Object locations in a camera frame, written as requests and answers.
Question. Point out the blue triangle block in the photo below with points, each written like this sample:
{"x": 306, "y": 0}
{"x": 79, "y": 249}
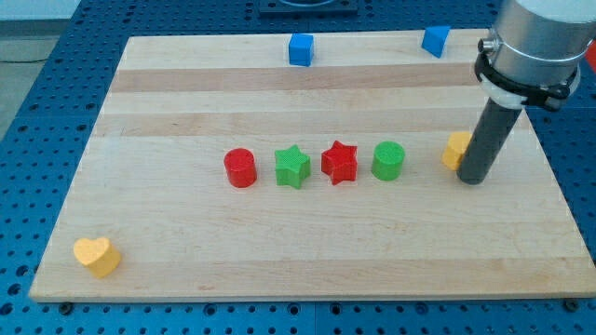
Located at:
{"x": 434, "y": 39}

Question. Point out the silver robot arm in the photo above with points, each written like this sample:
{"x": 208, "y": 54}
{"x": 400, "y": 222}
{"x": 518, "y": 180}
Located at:
{"x": 531, "y": 54}

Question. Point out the green star block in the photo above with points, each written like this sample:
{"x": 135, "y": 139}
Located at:
{"x": 292, "y": 167}

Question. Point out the red star block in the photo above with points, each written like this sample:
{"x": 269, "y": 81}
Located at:
{"x": 340, "y": 162}

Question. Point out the red cylinder block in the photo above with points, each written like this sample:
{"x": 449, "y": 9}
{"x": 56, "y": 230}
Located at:
{"x": 240, "y": 167}

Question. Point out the wooden board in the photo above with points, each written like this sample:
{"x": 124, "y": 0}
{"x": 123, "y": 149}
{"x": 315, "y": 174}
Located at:
{"x": 152, "y": 180}

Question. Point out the green cylinder block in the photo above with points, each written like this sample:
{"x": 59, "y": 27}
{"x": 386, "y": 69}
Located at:
{"x": 387, "y": 162}

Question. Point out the blue cube block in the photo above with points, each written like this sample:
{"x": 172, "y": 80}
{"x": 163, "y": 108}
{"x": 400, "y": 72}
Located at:
{"x": 301, "y": 49}

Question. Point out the yellow pentagon block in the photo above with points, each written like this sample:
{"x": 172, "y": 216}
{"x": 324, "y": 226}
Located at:
{"x": 455, "y": 149}

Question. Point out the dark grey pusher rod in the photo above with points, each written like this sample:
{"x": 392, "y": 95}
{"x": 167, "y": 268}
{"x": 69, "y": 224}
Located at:
{"x": 488, "y": 138}

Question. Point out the yellow heart block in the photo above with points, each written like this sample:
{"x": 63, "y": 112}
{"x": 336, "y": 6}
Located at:
{"x": 99, "y": 256}

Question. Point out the red object at right edge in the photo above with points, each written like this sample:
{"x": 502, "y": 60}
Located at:
{"x": 591, "y": 56}

